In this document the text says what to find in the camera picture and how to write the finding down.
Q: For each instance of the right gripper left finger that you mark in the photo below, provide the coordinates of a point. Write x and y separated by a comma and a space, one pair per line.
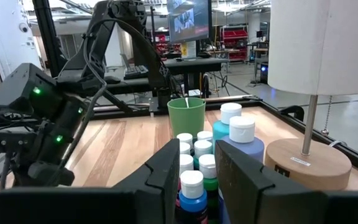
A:
157, 180

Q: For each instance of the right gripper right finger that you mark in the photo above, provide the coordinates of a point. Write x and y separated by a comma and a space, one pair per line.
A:
241, 183

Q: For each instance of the small blue paint bottle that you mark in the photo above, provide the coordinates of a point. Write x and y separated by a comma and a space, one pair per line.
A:
204, 136
191, 183

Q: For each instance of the large blue paint bottle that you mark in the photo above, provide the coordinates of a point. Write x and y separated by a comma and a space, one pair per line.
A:
247, 149

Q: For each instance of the small teal paint bottle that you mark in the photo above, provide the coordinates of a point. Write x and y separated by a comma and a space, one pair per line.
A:
184, 148
203, 148

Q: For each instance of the small black paint bottle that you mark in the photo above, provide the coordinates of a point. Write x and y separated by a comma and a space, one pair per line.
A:
185, 138

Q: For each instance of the large teal paint bottle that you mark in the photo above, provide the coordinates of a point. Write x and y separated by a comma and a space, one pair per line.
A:
230, 113

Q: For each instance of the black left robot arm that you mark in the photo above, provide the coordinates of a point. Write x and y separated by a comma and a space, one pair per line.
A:
79, 65

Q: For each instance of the green plastic cup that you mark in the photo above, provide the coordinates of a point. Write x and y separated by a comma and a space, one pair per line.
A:
186, 121

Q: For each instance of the black table clamp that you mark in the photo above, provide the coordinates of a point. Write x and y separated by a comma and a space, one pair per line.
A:
292, 112

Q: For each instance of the black computer mouse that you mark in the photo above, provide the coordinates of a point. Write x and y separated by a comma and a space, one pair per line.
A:
112, 80

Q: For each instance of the black keyboard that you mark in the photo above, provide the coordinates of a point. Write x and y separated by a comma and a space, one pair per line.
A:
137, 71

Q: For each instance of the computer desk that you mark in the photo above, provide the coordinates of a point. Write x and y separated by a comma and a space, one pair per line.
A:
197, 65

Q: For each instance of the red storage shelf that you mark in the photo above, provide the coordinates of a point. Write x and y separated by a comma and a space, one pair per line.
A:
235, 40

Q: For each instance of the white shade wooden base lamp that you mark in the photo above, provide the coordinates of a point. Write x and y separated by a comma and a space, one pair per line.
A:
322, 46

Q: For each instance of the computer monitor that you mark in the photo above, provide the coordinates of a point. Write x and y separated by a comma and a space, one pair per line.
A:
188, 18

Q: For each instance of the white dome camera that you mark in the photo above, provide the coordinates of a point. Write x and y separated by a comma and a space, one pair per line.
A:
24, 27

